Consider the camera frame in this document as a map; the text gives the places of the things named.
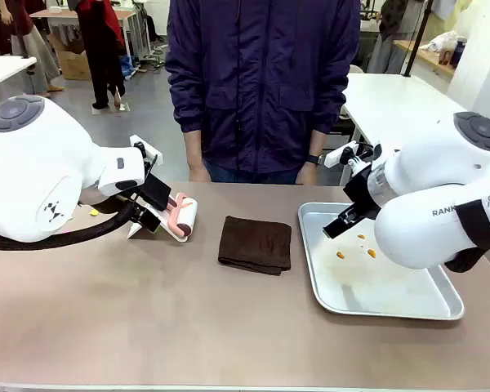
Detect wooden top desk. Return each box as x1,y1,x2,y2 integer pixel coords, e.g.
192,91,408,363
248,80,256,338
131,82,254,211
29,7,152,58

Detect pink handled white lint roller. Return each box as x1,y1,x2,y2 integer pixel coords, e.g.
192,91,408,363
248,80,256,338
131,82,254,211
163,192,199,240

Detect navy blue jacket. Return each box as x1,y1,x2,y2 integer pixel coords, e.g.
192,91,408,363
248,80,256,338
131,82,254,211
164,0,361,175

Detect white table with black pole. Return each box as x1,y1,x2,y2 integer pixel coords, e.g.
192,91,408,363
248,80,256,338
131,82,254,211
0,55,38,93

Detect dark blue bottle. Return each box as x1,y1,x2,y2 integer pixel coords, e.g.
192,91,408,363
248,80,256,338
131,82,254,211
450,37,468,69

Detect person's left forearm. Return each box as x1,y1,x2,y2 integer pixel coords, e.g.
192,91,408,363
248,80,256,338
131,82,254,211
308,129,326,158

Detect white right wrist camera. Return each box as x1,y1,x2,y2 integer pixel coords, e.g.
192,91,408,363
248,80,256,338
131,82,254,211
321,140,375,168

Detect black strap on arm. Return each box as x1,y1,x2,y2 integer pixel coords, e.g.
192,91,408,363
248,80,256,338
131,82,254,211
444,198,490,274

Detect person's right forearm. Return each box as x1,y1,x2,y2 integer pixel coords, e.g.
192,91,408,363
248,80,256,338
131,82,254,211
182,130,207,171

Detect bystander in grey skirt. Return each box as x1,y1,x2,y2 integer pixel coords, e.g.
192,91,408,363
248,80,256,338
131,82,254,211
0,0,65,97

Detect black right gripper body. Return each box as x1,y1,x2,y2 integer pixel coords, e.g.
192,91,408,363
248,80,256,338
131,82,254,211
341,167,383,221

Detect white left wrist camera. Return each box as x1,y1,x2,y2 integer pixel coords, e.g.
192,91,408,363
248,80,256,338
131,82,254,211
129,134,160,164

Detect silver metal tray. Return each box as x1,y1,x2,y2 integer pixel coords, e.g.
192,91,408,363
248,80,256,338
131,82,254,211
296,201,466,321

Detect person's right hand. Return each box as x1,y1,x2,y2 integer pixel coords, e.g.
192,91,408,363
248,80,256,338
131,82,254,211
187,163,212,183

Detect white plastic bag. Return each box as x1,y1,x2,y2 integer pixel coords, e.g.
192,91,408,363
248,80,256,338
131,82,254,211
426,31,466,52

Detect dark brown cloth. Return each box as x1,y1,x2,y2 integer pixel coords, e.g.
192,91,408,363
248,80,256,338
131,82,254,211
217,215,292,276

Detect black pole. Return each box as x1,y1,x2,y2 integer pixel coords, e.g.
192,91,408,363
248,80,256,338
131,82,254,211
403,0,434,78

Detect blue jeans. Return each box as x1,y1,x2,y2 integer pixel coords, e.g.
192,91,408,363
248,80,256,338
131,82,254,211
202,158,311,185

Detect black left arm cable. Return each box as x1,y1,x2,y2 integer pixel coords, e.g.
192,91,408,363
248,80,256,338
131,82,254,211
0,199,138,251

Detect person's left hand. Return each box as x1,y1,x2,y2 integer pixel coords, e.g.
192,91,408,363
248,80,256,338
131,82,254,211
296,162,319,185

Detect bystander in red top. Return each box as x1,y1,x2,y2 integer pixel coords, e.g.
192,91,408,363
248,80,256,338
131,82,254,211
73,0,127,110

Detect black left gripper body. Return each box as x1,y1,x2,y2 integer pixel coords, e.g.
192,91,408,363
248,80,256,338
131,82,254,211
140,174,173,212

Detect wooden counter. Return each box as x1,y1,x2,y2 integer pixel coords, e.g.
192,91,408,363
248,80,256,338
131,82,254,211
394,38,457,77

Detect white paper towel roll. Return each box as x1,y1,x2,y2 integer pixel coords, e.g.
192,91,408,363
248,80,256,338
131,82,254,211
126,220,193,244

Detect cardboard box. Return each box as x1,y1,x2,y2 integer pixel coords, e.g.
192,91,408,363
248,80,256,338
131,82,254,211
56,36,93,81

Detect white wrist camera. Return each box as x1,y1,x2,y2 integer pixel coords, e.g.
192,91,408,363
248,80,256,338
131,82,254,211
129,134,160,164
321,140,375,168

